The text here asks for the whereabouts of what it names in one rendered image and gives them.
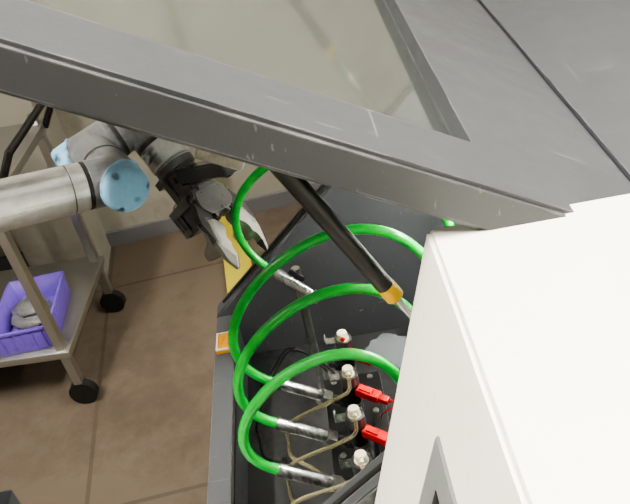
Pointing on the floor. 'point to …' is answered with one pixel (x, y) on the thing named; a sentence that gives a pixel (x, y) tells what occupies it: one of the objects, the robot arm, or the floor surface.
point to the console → (530, 362)
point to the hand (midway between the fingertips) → (251, 251)
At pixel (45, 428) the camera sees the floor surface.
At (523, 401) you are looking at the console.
